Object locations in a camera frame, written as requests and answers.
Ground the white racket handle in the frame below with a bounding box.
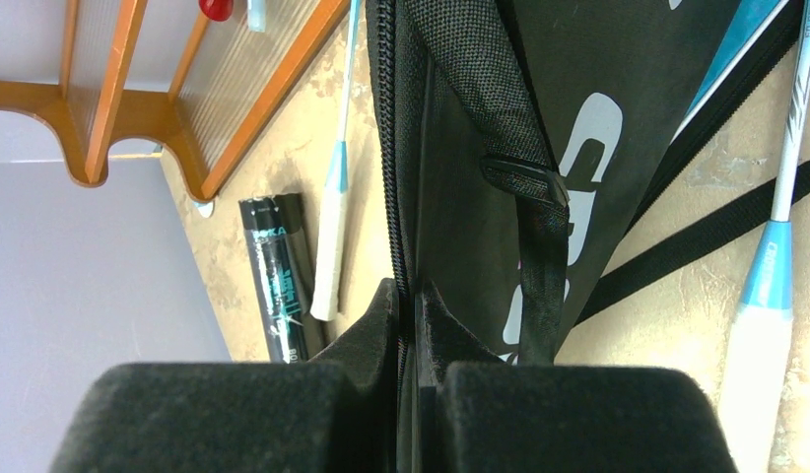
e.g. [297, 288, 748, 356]
[717, 25, 810, 472]

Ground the blue racket bag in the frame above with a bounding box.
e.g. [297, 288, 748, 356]
[574, 1, 804, 325]

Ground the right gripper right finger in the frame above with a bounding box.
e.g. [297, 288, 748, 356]
[414, 283, 735, 472]

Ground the light blue strip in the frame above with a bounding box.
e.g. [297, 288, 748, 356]
[246, 0, 267, 33]

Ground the wooden shelf rack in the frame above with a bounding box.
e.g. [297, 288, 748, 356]
[0, 1, 350, 202]

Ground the black Crossway racket bag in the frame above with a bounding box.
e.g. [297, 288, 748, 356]
[367, 1, 739, 364]

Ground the black shuttlecock tube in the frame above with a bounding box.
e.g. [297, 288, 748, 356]
[238, 193, 325, 364]

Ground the red black small object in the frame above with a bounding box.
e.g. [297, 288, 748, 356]
[198, 0, 234, 23]

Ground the light blue badminton racket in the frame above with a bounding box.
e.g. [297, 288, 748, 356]
[310, 0, 361, 322]

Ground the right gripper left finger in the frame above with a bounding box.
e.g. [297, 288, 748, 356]
[50, 279, 399, 472]

